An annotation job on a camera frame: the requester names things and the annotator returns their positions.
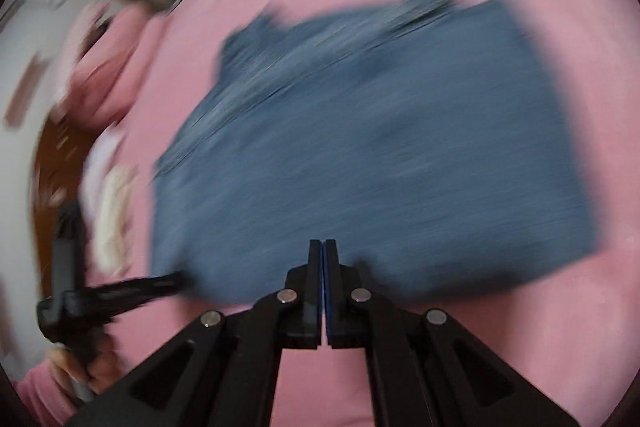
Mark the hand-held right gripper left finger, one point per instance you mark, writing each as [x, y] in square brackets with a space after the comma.
[314, 307]

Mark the pink pillow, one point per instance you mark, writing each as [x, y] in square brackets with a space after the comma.
[115, 77]

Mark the person's left hand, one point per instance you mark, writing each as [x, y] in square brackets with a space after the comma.
[100, 369]

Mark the cream fluffy cloth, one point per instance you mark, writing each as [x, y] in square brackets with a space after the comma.
[115, 217]

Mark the white cloth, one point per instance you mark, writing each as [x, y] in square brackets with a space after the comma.
[102, 157]

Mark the person's left forearm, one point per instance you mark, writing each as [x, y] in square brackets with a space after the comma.
[35, 394]

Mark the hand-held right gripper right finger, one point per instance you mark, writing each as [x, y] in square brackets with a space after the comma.
[334, 307]

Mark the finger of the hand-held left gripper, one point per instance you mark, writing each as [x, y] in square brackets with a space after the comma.
[140, 289]
[67, 247]

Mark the blue denim jeans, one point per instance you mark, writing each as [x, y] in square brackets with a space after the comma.
[375, 132]

